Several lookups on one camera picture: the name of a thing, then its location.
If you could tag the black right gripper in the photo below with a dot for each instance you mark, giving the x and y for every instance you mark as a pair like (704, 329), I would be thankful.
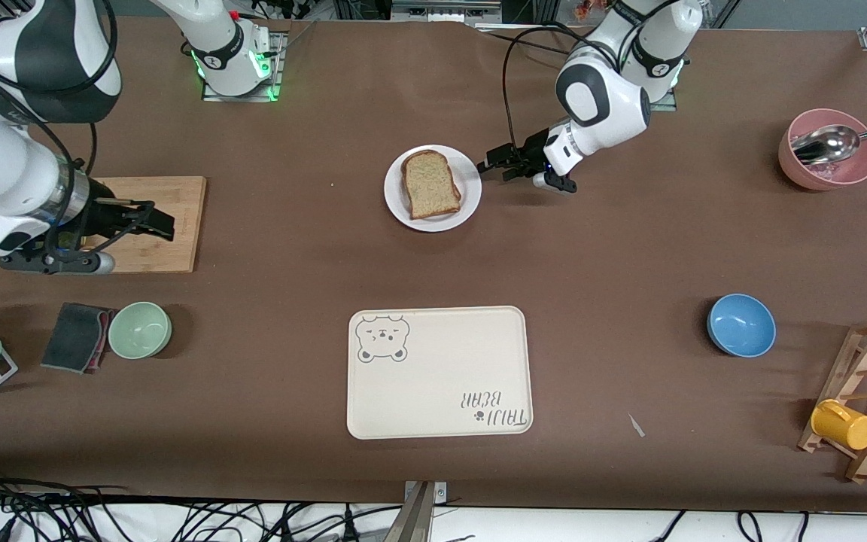
(107, 216)

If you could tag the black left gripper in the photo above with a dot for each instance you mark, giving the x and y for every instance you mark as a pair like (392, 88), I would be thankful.
(533, 153)

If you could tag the round white plate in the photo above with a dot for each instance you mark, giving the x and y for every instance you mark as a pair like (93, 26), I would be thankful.
(471, 199)

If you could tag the brown crust bread slice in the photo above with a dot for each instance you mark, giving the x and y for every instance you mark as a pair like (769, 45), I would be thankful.
(430, 184)

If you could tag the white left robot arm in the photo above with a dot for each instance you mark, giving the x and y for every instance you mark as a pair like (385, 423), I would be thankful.
(606, 98)

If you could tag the wooden cutting board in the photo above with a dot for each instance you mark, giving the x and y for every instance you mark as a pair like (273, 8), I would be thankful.
(177, 226)

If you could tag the mint green bowl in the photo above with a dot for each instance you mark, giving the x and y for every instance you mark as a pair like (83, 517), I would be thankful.
(140, 330)

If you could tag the folded grey cloth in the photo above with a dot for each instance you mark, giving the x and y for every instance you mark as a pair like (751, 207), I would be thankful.
(72, 339)

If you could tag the grey metal box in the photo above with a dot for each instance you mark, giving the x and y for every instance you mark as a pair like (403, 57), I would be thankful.
(441, 11)

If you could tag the cream bear print tray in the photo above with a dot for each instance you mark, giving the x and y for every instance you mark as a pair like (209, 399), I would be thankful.
(441, 376)

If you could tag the blue bowl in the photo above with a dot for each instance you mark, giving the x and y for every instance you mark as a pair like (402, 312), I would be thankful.
(742, 325)

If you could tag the pink bowl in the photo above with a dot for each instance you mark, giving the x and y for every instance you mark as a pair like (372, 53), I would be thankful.
(795, 173)

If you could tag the small white paper scrap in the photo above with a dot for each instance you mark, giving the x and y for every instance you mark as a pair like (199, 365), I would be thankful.
(635, 425)

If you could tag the large metal spoon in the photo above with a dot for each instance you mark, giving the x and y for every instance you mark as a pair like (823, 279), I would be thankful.
(825, 143)

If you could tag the yellow mug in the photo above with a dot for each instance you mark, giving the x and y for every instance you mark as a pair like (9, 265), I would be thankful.
(847, 429)

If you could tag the wooden mug rack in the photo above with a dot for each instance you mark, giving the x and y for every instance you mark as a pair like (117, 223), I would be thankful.
(860, 467)

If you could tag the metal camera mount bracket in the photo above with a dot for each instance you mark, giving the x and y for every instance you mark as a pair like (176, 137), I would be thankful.
(418, 519)

